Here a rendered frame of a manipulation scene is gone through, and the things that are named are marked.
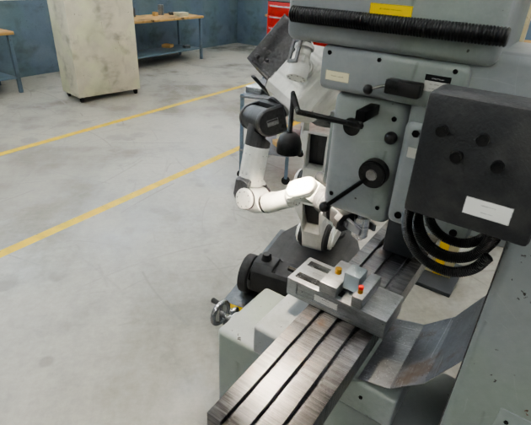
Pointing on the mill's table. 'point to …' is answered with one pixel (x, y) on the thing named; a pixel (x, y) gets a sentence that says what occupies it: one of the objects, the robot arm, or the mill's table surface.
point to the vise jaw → (333, 282)
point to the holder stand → (396, 244)
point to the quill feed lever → (369, 172)
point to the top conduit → (402, 25)
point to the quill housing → (394, 116)
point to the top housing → (304, 32)
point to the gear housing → (353, 78)
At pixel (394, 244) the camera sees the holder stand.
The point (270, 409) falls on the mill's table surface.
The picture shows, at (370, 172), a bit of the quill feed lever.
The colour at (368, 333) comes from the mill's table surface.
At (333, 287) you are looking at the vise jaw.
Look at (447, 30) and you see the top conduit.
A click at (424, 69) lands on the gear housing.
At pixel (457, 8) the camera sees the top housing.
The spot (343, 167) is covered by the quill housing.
